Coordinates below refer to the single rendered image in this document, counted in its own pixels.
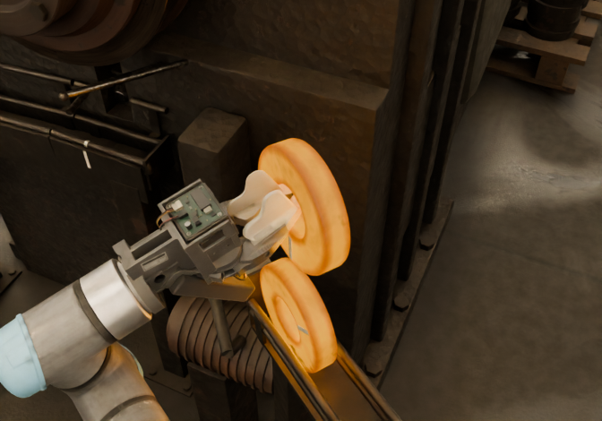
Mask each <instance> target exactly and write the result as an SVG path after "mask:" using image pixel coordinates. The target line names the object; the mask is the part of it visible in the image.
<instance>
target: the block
mask: <svg viewBox="0 0 602 421"><path fill-rule="evenodd" d="M177 148H178V154H179V159H180V164H181V169H182V175H183V179H184V185H185V187H187V186H188V185H189V184H191V183H193V182H194V181H196V180H198V179H199V178H200V179H201V180H202V182H203V183H205V184H206V185H207V186H208V187H209V188H210V189H211V191H212V192H213V194H214V196H215V198H216V199H217V200H218V202H219V203H222V202H225V201H228V200H234V199H235V198H237V196H239V195H241V194H242V193H243V192H244V190H245V181H246V179H247V177H248V176H249V175H250V174H251V162H250V150H249V138H248V125H247V121H246V119H245V118H244V117H242V116H239V115H235V114H232V113H229V112H226V111H223V110H219V109H216V108H213V107H207V108H205V109H204V110H203V111H202V112H201V114H200V115H198V116H197V117H196V118H195V120H194V121H193V122H192V123H191V124H190V125H189V126H188V127H187V128H186V130H185V131H184V132H183V133H182V134H181V135H180V136H179V138H178V141H177ZM235 226H236V228H237V230H238V232H239V234H238V237H241V236H242V235H243V229H244V226H240V225H237V223H236V224H235Z"/></svg>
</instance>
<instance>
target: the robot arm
mask: <svg viewBox="0 0 602 421"><path fill-rule="evenodd" d="M192 188H193V189H192ZM190 189H191V190H190ZM188 190H190V191H188ZM187 191H188V192H187ZM185 192H187V193H185ZM181 194H183V195H181ZM180 195H181V196H180ZM178 196H180V197H178ZM177 197H178V198H177ZM174 199H175V200H174ZM173 200H174V201H173ZM157 205H158V206H159V209H160V210H161V212H162V214H161V215H160V216H159V217H158V218H157V220H156V223H157V225H158V227H159V229H158V230H156V231H155V232H153V233H151V234H150V235H148V236H146V237H145V238H144V239H142V240H141V241H139V242H137V243H136V244H134V245H132V246H129V244H127V243H126V241H125V240H122V241H120V242H119V243H117V244H115V245H113V246H112V247H113V249H114V251H115V253H116V254H117V255H118V260H119V261H118V260H116V259H111V260H109V261H107V262H105V263H104V264H102V265H100V266H99V267H98V268H97V269H95V270H93V271H91V272H90V273H88V274H86V275H85V276H83V277H82V278H80V279H77V280H76V281H75V282H73V283H72V284H70V285H69V286H67V287H65V288H63V289H61V290H60V291H58V292H57V293H55V294H54V295H53V296H51V297H49V298H47V299H46V300H44V301H42V302H41V303H39V304H38V305H35V306H34V307H32V308H31V309H30V310H28V311H27V312H25V313H23V314H18V315H16V318H15V319H14V320H12V321H11V322H9V323H7V324H6V325H5V326H4V327H3V328H1V329H0V383H1V384H2V385H3V386H4V387H5V388H6V389H7V390H8V391H9V392H10V393H11V394H13V395H15V396H17V397H19V398H27V397H30V396H31V395H33V394H35V393H37V392H38V391H44V390H45V389H46V388H47V386H48V385H49V384H51V385H53V386H55V387H57V389H59V390H61V391H63V392H64V393H66V394H67V395H68V396H69V397H70V398H71V399H72V401H73V403H74V405H75V407H76V408H77V410H78V411H79V413H80V415H81V417H82V420H83V421H170V420H169V418H168V416H167V415H166V413H165V412H164V410H163V409H162V407H161V406H160V404H159V403H158V401H157V399H156V397H155V396H154V394H153V392H152V391H151V389H150V387H149V386H148V384H147V383H146V382H145V380H144V379H143V371H142V367H141V365H140V364H139V362H138V361H137V359H136V358H135V356H134V355H133V353H132V352H131V351H130V350H129V349H127V348H126V347H124V346H123V345H121V344H119V343H118V342H117V341H118V340H119V339H122V338H123V337H125V336H126V335H128V334H129V333H131V332H132V331H134V330H136V329H138V328H139V327H141V326H142V325H144V324H145V323H146V322H148V321H149V320H151V317H152V313H151V312H153V313H154V314H156V313H157V312H159V311H160V310H162V309H164V308H165V307H166V305H165V302H164V300H163V298H162V296H161V294H160V293H159V292H161V291H162V290H164V289H166V288H169V290H170V292H171V293H172V294H173V295H178V296H195V297H205V298H214V299H223V300H232V301H241V302H244V301H246V300H247V299H248V297H249V296H250V295H251V294H252V293H253V292H254V290H255V286H254V284H253V282H252V281H251V280H250V279H249V278H248V276H247V275H246V272H247V271H249V270H251V269H253V268H255V267H257V266H259V265H260V264H262V263H263V262H265V261H266V260H268V259H269V258H270V257H271V256H272V255H273V253H274V252H275V251H276V250H277V248H278V247H279V246H280V244H281V243H282V242H283V240H284V239H285V238H286V236H287V235H288V232H289V230H290V229H291V228H292V227H293V225H294V224H295V222H296V221H297V219H298V217H299V216H300V214H301V212H302V211H301V209H300V206H299V204H298V202H297V199H296V197H295V195H294V194H293V193H292V192H291V191H290V190H289V188H288V187H287V186H285V185H284V184H281V185H277V184H276V183H275V182H274V181H273V180H272V179H271V178H270V177H269V176H268V175H267V174H266V173H265V172H264V171H262V170H257V171H254V172H253V173H251V174H250V175H249V176H248V177H247V179H246V181H245V190H244V192H243V193H242V194H241V195H239V196H237V198H235V199H234V200H228V201H225V202H222V203H219V202H218V200H217V199H216V198H215V196H214V194H213V192H212V191H211V189H210V188H209V187H208V186H207V185H206V184H205V183H203V182H202V180H201V179H200V178H199V179H198V180H196V181H194V182H193V183H191V184H189V185H188V186H187V187H185V188H183V189H182V190H180V191H178V192H177V193H174V194H173V195H171V196H170V197H168V198H167V199H166V200H164V201H162V202H160V203H159V204H157ZM159 219H161V220H162V221H163V223H161V224H160V226H159V224H158V222H159ZM236 223H237V225H240V226H244V229H243V236H244V237H245V238H247V240H245V239H243V238H239V237H238V234H239V232H238V230H237V227H236V226H235V224H236ZM163 225H165V226H163ZM162 226H163V227H162Z"/></svg>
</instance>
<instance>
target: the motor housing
mask: <svg viewBox="0 0 602 421"><path fill-rule="evenodd" d="M221 300H222V303H223V306H224V310H225V315H226V318H227V322H228V328H229V332H230V337H231V340H233V339H234V338H235V337H236V336H237V335H243V336H244V337H245V339H246V344H245V345H244V346H243V347H242V348H241V349H240V350H239V351H238V352H237V353H236V354H235V355H234V356H233V357H232V358H225V357H224V356H222V355H221V351H220V346H219V339H218V335H217V331H216V327H215V322H214V319H213V315H212V310H211V304H210V302H209V299H208V298H205V297H195V296H181V297H180V298H179V299H178V301H177V302H176V304H175V306H174V308H173V310H172V312H171V314H170V316H169V319H168V325H167V330H166V337H167V341H168V347H169V349H170V350H171V351H172V352H174V353H176V355H177V356H178V357H180V358H183V359H185V360H186V361H189V362H188V364H187V369H188V373H189V376H190V380H191V384H192V388H193V395H194V398H195V403H196V407H197V410H198V414H199V418H200V421H259V415H258V406H257V397H256V391H258V390H259V391H260V392H261V393H263V394H267V393H269V394H272V395H274V390H273V374H272V360H271V356H270V354H269V353H268V351H267V350H266V348H264V347H263V346H262V344H261V342H260V341H259V340H258V339H257V335H256V334H255V332H254V331H253V329H252V328H251V326H250V322H249V316H248V310H247V304H246V302H241V301H232V300H223V299H221Z"/></svg>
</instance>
